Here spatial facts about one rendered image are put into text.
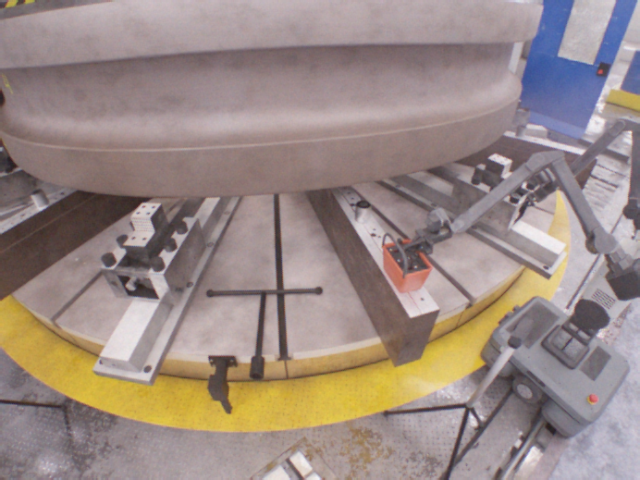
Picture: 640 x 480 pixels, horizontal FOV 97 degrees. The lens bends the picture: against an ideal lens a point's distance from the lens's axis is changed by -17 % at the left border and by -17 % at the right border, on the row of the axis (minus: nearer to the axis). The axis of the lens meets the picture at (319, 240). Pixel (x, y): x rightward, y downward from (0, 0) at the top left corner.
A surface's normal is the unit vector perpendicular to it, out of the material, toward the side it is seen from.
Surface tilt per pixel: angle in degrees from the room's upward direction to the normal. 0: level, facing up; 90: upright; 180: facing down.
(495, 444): 0
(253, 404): 0
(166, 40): 90
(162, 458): 0
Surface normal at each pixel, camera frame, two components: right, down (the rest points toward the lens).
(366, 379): 0.00, -0.77
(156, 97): -0.06, 0.63
